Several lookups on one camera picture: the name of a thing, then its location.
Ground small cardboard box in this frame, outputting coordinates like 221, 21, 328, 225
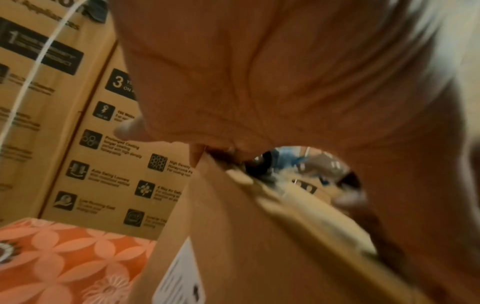
127, 147, 438, 304

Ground person's left hand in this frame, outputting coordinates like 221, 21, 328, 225
108, 0, 480, 304

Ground orange floral tablecloth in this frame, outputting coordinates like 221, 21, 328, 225
0, 216, 158, 304

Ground stack of Crompton cartons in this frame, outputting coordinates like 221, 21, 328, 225
0, 0, 198, 242

